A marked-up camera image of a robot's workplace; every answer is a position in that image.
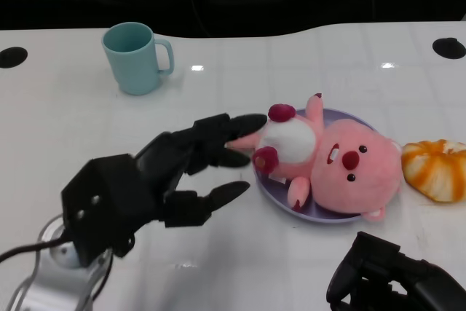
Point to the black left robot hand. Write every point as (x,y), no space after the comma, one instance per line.
(109,194)

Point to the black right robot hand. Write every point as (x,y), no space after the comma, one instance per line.
(411,285)

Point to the pink plush beaver doll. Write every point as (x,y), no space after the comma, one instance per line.
(356,180)

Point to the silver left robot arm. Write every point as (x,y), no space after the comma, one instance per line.
(54,289)

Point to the lavender plastic plate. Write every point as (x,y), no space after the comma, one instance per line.
(271,194)

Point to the peeled orange toy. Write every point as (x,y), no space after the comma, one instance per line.
(437,172)

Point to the teal plastic mug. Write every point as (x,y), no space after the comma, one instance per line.
(134,67)

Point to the black table grommet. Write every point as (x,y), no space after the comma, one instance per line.
(448,48)
(12,57)

